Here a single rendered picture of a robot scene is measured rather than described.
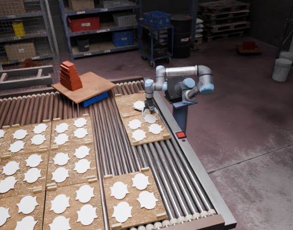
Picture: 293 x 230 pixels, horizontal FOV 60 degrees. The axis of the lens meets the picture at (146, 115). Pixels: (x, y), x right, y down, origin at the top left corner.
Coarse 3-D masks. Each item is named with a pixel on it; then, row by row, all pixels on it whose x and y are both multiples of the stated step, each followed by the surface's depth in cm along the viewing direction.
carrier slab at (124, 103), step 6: (126, 96) 276; (132, 96) 276; (138, 96) 276; (144, 96) 276; (120, 102) 266; (126, 102) 266; (132, 102) 266; (120, 108) 257; (126, 108) 257; (132, 108) 256; (120, 114) 248; (132, 114) 248; (138, 114) 247
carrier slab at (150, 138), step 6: (150, 114) 247; (156, 114) 247; (126, 120) 239; (144, 120) 238; (156, 120) 238; (126, 126) 231; (144, 126) 231; (162, 126) 230; (126, 132) 225; (150, 132) 223; (162, 132) 223; (168, 132) 223; (132, 138) 217; (144, 138) 217; (150, 138) 217; (156, 138) 216; (162, 138) 216; (168, 138) 218; (132, 144) 211; (138, 144) 212
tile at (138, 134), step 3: (132, 132) 222; (135, 132) 222; (138, 132) 222; (141, 132) 222; (144, 132) 222; (135, 135) 219; (138, 135) 219; (141, 135) 219; (144, 135) 219; (135, 138) 216; (138, 138) 216; (141, 138) 215
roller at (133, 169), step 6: (114, 102) 270; (114, 108) 261; (120, 120) 243; (120, 126) 234; (120, 132) 228; (126, 138) 222; (126, 144) 213; (126, 150) 208; (126, 156) 204; (132, 162) 196; (132, 168) 190; (150, 228) 150
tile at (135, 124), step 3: (132, 120) 237; (135, 120) 237; (138, 120) 237; (129, 123) 234; (132, 123) 234; (135, 123) 234; (138, 123) 233; (141, 123) 235; (129, 126) 231; (132, 126) 230; (135, 126) 230; (138, 126) 229; (132, 129) 227; (135, 129) 227
